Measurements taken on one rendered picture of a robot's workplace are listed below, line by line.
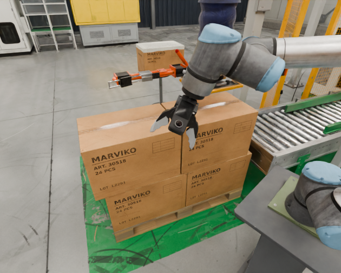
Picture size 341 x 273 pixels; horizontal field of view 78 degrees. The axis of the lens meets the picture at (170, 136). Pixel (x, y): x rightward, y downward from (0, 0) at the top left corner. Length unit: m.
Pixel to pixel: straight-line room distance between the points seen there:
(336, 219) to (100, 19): 8.22
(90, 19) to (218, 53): 7.99
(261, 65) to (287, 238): 0.82
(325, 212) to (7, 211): 2.39
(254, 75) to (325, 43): 0.25
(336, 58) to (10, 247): 2.29
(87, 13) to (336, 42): 8.02
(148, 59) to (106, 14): 5.55
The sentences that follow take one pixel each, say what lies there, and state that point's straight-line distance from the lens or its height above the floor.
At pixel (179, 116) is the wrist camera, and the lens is 0.58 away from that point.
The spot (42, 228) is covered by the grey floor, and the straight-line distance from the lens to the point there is 2.22.
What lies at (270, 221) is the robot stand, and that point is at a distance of 1.18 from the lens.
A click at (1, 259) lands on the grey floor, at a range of 2.22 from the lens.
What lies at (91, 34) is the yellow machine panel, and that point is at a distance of 8.54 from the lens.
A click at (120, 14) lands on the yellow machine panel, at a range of 8.59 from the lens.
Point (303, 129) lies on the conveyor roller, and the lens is 2.44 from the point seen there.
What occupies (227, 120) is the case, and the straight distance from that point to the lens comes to 1.48.
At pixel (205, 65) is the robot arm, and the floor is 1.50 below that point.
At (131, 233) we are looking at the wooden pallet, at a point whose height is 0.05.
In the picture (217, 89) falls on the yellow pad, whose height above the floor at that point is 1.13.
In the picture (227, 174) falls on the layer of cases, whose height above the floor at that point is 0.38.
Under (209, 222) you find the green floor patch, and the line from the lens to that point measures 2.00.
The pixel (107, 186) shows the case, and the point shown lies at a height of 0.64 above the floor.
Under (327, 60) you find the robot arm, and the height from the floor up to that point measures 1.50.
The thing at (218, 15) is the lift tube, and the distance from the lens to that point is 1.34.
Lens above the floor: 1.65
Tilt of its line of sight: 35 degrees down
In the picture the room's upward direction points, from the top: straight up
